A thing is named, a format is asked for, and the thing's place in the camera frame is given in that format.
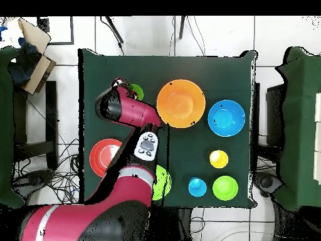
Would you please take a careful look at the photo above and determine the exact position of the green cup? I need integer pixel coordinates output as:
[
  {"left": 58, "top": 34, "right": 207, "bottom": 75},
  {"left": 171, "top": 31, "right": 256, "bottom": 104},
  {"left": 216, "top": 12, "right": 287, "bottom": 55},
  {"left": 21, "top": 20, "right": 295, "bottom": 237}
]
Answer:
[{"left": 129, "top": 83, "right": 145, "bottom": 102}]

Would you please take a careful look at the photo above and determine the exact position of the cardboard box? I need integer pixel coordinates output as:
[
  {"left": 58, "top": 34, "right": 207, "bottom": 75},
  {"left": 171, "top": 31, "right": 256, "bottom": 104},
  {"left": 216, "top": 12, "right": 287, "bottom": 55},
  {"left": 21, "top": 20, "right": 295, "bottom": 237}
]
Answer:
[{"left": 0, "top": 16, "right": 57, "bottom": 96}]

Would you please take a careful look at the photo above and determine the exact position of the large blue bowl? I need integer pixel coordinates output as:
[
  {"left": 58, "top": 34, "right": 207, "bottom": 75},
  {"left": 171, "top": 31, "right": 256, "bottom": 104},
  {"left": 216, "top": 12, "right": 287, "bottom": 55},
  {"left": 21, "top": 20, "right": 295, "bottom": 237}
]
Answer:
[{"left": 207, "top": 99, "right": 246, "bottom": 138}]

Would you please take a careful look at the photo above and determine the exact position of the black stool frame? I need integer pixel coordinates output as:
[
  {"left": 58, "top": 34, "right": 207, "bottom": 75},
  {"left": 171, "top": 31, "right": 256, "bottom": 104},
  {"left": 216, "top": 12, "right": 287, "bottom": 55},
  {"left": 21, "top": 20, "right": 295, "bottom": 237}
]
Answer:
[{"left": 13, "top": 80, "right": 59, "bottom": 171}]

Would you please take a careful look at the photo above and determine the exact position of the white box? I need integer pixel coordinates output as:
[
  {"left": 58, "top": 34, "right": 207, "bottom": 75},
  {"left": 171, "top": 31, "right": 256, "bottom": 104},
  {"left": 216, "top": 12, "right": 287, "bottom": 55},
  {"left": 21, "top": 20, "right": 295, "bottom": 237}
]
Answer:
[{"left": 313, "top": 92, "right": 321, "bottom": 185}]

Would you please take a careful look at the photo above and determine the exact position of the yellow cup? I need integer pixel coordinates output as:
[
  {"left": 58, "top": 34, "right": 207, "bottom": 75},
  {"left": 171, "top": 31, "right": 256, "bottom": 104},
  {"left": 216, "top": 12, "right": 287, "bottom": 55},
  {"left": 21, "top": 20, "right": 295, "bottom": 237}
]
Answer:
[{"left": 209, "top": 149, "right": 229, "bottom": 169}]

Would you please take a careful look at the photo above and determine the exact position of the tangle of floor cables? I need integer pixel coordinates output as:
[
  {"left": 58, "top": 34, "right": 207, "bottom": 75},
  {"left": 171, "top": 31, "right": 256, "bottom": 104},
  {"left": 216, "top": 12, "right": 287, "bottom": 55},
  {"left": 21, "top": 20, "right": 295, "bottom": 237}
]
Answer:
[{"left": 13, "top": 137, "right": 83, "bottom": 205}]

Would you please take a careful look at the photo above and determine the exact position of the dark blue cloth bundle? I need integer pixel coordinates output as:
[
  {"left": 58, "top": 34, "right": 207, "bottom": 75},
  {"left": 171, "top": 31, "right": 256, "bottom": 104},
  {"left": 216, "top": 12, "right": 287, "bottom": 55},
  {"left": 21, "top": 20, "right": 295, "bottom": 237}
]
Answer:
[{"left": 8, "top": 37, "right": 42, "bottom": 85}]

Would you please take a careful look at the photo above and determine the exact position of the blue cup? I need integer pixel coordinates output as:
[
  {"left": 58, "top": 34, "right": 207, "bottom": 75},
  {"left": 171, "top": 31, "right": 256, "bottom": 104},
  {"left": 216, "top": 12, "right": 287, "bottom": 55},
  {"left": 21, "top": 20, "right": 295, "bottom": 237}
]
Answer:
[{"left": 188, "top": 176, "right": 208, "bottom": 198}]

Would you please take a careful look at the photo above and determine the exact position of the dark green table cloth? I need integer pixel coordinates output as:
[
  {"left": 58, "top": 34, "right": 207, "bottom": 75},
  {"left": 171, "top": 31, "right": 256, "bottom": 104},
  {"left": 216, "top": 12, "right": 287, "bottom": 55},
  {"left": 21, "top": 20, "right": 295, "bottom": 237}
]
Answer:
[{"left": 78, "top": 48, "right": 258, "bottom": 209}]

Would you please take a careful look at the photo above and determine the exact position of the small green bowl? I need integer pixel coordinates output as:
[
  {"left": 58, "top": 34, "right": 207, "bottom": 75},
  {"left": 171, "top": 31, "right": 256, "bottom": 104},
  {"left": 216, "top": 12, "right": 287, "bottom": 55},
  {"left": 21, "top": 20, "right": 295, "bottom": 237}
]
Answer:
[{"left": 212, "top": 175, "right": 239, "bottom": 201}]

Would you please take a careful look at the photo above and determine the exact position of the green cloth side table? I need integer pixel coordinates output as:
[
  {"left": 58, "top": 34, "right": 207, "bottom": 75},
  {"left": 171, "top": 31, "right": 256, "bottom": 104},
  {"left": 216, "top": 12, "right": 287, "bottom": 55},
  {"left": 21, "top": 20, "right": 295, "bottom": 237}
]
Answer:
[
  {"left": 0, "top": 46, "right": 26, "bottom": 209},
  {"left": 274, "top": 46, "right": 321, "bottom": 212}
]

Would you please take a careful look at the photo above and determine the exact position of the large orange bowl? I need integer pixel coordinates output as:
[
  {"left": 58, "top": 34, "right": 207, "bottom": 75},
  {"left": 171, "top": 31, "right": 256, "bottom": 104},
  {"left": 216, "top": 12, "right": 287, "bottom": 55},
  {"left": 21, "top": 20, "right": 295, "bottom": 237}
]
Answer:
[{"left": 155, "top": 79, "right": 207, "bottom": 129}]

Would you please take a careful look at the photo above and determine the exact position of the wide red bowl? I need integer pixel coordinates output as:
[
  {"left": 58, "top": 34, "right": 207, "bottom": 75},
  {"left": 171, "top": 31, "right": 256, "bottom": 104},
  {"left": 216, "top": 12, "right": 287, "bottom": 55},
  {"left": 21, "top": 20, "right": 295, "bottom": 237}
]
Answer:
[{"left": 89, "top": 138, "right": 123, "bottom": 178}]

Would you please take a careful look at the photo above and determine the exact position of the black tripod leg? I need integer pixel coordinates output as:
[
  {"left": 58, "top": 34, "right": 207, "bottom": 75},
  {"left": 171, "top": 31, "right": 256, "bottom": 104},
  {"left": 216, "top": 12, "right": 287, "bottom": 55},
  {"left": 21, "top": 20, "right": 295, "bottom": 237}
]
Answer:
[
  {"left": 100, "top": 16, "right": 125, "bottom": 45},
  {"left": 178, "top": 16, "right": 186, "bottom": 40}
]

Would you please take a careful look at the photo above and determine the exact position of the large green bowl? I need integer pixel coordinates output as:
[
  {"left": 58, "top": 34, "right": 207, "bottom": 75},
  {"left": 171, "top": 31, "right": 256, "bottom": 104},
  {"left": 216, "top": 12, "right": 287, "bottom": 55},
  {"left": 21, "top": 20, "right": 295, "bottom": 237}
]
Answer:
[{"left": 152, "top": 164, "right": 172, "bottom": 201}]

